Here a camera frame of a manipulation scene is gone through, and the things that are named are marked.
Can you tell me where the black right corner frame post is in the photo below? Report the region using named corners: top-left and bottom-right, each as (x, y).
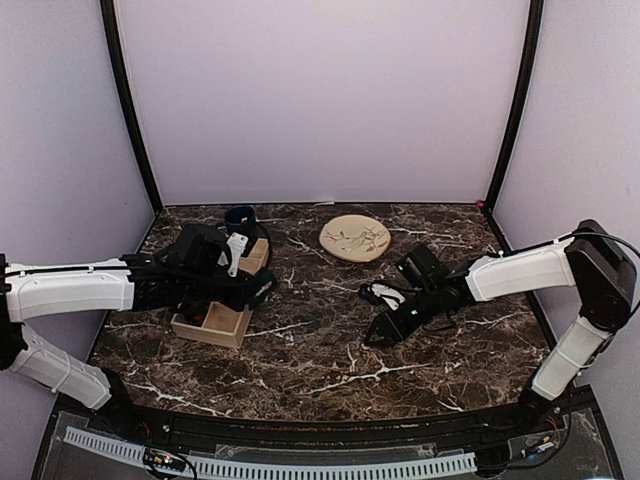
top-left (481, 0), bottom-right (545, 217)

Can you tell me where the dark green sock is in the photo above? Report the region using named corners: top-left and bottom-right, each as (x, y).
top-left (248, 268), bottom-right (277, 309)

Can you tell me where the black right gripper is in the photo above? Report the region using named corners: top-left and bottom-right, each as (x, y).
top-left (364, 284), bottom-right (442, 346)

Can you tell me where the bird pattern ceramic plate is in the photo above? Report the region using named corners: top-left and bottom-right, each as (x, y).
top-left (319, 214), bottom-right (392, 263)

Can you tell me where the black red yellow argyle sock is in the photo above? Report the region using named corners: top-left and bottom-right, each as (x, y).
top-left (181, 305), bottom-right (208, 327)

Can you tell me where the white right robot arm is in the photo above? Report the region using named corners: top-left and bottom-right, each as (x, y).
top-left (362, 219), bottom-right (639, 434)

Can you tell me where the black corner frame post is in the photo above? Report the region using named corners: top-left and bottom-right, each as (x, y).
top-left (481, 0), bottom-right (545, 217)
top-left (99, 0), bottom-right (164, 216)

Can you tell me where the blue enamel mug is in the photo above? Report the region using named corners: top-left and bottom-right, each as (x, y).
top-left (224, 205), bottom-right (257, 236)

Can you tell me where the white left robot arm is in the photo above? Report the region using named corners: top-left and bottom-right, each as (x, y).
top-left (1, 253), bottom-right (270, 436)

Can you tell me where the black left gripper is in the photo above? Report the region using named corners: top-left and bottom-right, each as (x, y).
top-left (179, 268), bottom-right (259, 311)

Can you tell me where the black left corner frame post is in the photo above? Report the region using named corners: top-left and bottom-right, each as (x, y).
top-left (99, 0), bottom-right (164, 216)

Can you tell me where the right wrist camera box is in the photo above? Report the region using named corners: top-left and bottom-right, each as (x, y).
top-left (358, 282), bottom-right (406, 310)

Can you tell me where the wooden compartment box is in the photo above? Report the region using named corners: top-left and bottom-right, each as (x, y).
top-left (171, 238), bottom-right (268, 349)

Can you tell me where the white slotted cable duct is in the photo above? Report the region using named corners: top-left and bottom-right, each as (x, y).
top-left (63, 427), bottom-right (477, 479)

